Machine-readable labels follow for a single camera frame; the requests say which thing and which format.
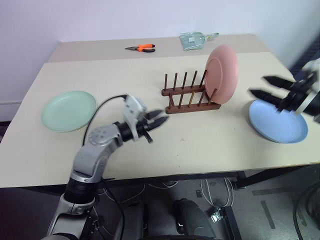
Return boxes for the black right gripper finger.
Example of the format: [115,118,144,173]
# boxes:
[261,75,297,90]
[248,88,286,108]

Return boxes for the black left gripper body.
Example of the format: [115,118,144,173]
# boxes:
[136,115,154,144]

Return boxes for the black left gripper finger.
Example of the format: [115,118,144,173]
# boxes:
[146,109,164,120]
[149,115,169,130]

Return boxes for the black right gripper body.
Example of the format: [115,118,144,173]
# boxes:
[276,71,318,114]

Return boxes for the pink plate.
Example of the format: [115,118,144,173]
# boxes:
[204,44,239,106]

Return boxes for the wooden dish rack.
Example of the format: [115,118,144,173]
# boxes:
[160,69,222,115]

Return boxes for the blue plate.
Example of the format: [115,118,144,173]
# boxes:
[248,99,309,145]

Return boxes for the green plate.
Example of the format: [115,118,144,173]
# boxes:
[40,90,98,133]

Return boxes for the clear plastic bag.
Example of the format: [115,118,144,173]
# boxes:
[179,31,220,52]

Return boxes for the dark grey rounded shape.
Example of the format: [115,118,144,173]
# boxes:
[117,201,148,240]

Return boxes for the small green circuit box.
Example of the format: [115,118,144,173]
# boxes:
[208,206,224,223]

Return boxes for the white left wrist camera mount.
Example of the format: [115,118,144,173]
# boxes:
[122,94,148,143]

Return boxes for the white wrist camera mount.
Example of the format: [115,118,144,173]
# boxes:
[294,59,320,116]
[122,94,148,143]

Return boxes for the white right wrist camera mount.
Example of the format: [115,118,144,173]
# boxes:
[294,59,320,116]

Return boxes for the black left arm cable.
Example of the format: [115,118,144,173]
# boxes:
[82,93,127,147]

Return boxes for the orange handled pliers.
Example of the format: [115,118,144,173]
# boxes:
[124,43,157,53]

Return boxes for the black floor cable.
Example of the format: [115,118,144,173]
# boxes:
[99,178,147,240]

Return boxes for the white floor cable bundle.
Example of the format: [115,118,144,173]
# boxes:
[147,176,235,208]

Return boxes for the thick black hose loop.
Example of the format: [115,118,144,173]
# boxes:
[292,182,320,240]

